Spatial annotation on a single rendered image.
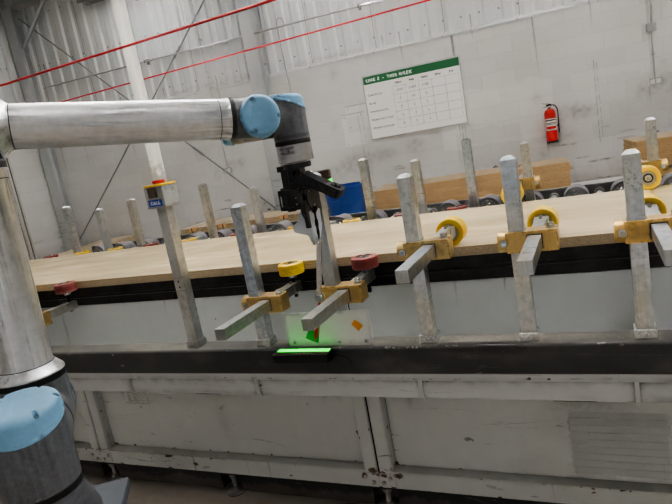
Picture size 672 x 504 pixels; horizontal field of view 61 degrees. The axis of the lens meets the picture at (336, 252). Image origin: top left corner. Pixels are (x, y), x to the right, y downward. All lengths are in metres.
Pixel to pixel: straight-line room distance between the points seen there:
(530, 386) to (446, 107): 7.28
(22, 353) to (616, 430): 1.52
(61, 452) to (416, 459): 1.15
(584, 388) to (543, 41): 7.37
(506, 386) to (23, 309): 1.14
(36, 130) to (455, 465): 1.51
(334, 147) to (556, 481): 7.57
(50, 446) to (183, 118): 0.68
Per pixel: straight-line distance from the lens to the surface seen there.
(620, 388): 1.55
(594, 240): 1.62
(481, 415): 1.88
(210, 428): 2.36
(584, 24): 8.69
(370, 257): 1.67
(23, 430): 1.23
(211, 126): 1.24
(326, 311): 1.41
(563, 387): 1.55
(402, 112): 8.73
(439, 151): 8.68
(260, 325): 1.72
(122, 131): 1.22
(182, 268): 1.83
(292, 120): 1.43
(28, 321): 1.38
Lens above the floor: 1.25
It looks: 11 degrees down
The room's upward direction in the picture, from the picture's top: 10 degrees counter-clockwise
